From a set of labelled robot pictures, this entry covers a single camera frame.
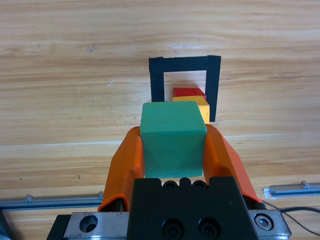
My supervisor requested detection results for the green wooden block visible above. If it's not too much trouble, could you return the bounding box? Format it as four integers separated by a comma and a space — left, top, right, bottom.
139, 100, 208, 179

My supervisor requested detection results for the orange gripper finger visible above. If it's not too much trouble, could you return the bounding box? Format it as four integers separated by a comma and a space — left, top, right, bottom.
202, 124, 267, 211
97, 126, 146, 213

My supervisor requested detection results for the yellow wooden block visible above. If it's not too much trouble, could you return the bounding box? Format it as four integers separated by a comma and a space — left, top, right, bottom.
171, 95, 210, 125

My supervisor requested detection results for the black tape square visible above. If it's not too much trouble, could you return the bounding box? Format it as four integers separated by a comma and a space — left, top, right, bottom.
148, 55, 222, 123

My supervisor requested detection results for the red wooden block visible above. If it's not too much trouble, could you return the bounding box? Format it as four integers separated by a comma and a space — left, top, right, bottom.
172, 87, 207, 101

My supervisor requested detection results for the aluminium profile rail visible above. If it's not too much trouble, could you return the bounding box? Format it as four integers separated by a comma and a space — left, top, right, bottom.
263, 181, 320, 200
0, 191, 105, 211

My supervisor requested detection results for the thin black wire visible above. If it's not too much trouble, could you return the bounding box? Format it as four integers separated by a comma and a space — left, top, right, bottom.
262, 201, 320, 237

